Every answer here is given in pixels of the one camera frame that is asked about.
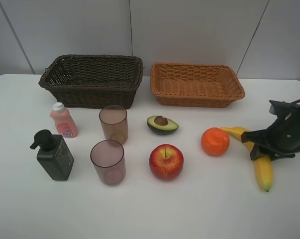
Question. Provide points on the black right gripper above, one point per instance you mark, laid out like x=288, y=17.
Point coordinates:
x=283, y=134

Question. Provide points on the yellow banana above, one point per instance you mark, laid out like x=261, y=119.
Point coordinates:
x=263, y=165

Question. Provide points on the orange tangerine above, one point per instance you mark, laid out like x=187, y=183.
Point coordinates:
x=215, y=141

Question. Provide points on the red yellow apple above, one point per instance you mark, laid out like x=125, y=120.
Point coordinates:
x=166, y=162

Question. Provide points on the halved avocado with pit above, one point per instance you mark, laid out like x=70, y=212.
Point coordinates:
x=161, y=125

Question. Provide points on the light orange wicker basket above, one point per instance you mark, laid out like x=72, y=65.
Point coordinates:
x=195, y=85

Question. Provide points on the brown translucent plastic cup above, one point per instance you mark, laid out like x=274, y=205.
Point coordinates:
x=114, y=123

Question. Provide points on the pink translucent plastic cup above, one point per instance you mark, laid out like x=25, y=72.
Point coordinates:
x=108, y=159

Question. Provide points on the dark brown wicker basket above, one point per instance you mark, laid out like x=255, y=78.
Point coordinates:
x=93, y=81

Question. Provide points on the pink lotion bottle white cap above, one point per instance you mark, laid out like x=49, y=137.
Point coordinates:
x=64, y=123

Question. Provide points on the dark green pump bottle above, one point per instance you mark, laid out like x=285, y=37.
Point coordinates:
x=54, y=155

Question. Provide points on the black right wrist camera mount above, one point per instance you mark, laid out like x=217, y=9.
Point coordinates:
x=283, y=109

